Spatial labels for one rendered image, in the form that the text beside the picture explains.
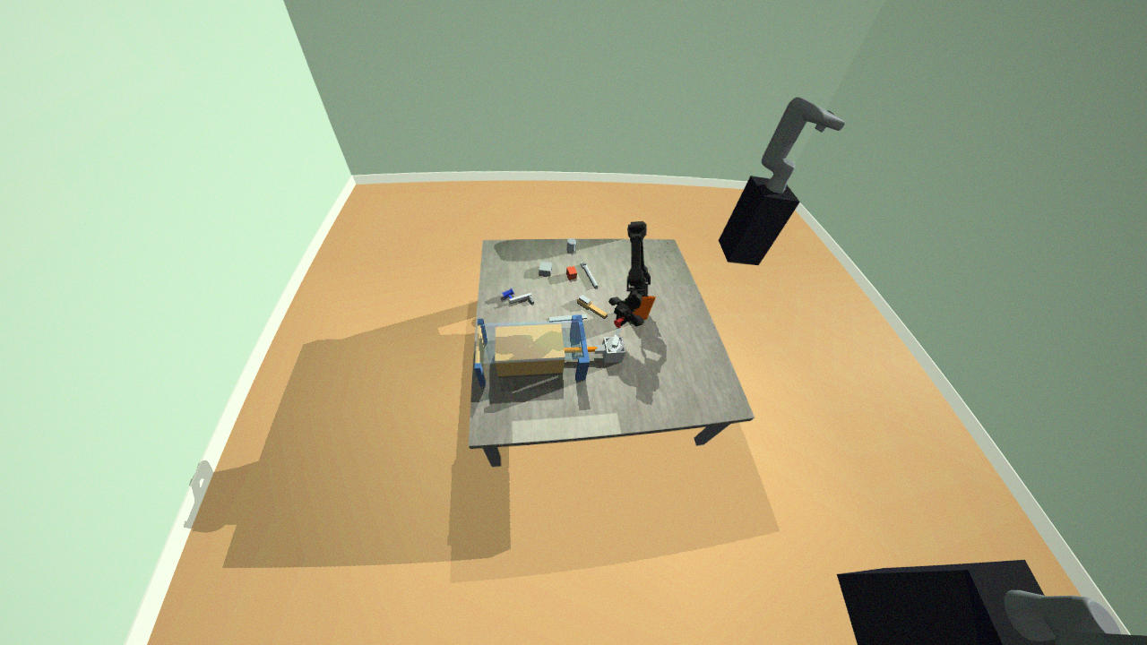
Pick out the clear-panelled rack with blue frame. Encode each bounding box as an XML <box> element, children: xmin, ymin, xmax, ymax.
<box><xmin>475</xmin><ymin>314</ymin><xmax>585</xmax><ymax>386</ymax></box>

